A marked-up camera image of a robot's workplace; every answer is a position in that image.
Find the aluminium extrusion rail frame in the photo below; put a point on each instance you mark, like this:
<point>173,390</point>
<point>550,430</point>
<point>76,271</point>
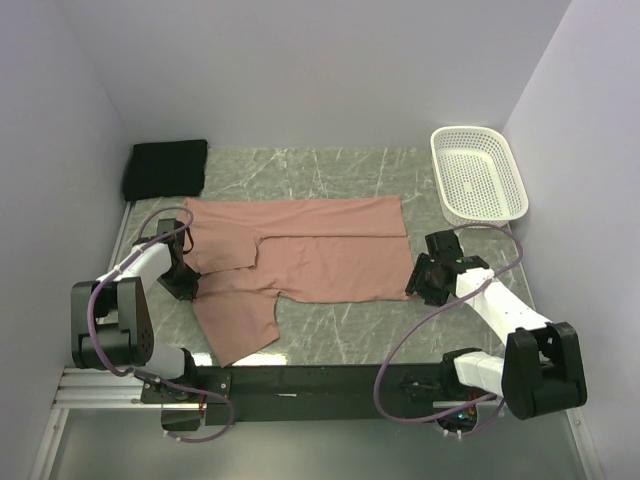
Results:
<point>110,434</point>

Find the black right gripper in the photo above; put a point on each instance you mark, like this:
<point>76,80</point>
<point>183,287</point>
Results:
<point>417,282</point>

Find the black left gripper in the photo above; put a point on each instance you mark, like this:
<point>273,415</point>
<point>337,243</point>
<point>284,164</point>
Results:
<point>185,291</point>

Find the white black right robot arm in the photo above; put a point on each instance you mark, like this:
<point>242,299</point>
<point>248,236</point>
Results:
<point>541,370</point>

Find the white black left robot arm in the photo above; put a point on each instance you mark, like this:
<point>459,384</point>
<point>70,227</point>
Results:
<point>111,323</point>

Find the folded black t-shirt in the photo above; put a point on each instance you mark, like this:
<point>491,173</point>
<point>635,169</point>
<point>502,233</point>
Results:
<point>165,169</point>

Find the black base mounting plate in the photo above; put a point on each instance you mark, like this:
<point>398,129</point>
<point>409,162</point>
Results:
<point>306,393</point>

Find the pink graphic t-shirt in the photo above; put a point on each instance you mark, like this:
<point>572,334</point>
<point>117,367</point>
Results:
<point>316,251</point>

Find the white perforated plastic basket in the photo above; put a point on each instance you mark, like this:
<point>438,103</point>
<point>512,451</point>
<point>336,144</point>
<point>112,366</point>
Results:
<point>477,177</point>

